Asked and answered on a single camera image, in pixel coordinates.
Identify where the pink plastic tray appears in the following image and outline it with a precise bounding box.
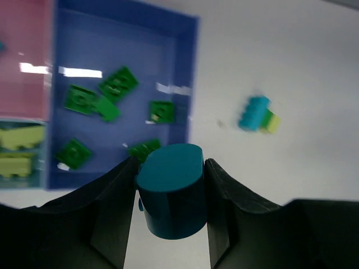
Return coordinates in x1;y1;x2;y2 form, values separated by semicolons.
1;1;54;120

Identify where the light blue plastic tray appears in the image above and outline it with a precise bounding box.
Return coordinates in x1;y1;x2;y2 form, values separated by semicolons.
1;118;47;189

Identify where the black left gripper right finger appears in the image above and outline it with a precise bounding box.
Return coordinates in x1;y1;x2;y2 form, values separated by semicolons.
204;159;358;268

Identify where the cyan flower-face lego piece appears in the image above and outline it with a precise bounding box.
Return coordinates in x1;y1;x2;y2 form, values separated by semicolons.
136;143;207;240

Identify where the purple-blue plastic tray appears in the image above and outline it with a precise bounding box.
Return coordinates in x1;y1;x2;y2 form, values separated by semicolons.
46;1;199;190

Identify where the dark green square lego brick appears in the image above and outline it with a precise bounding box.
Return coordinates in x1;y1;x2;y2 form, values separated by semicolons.
64;85;97;115

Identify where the cyan long lego brick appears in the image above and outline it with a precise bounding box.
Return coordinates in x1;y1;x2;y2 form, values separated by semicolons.
238;95;270;132

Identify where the green four-stud lego brick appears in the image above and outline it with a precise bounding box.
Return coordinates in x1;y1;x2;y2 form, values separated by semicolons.
55;138;93;170

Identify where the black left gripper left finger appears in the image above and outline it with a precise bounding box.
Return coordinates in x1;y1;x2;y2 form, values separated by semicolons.
1;157;139;268

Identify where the lime sloped lego brick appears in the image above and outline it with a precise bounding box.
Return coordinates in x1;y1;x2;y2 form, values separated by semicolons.
1;152;35;178
1;125;44;151

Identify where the green lego brick with number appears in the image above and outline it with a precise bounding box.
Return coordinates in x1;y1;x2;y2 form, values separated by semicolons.
93;95;121;122

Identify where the small green lego brick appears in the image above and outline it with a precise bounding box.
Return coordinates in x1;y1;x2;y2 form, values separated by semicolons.
261;109;275;128

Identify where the green heart lego brick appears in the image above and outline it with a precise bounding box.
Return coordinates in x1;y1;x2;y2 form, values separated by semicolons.
149;100;175;123

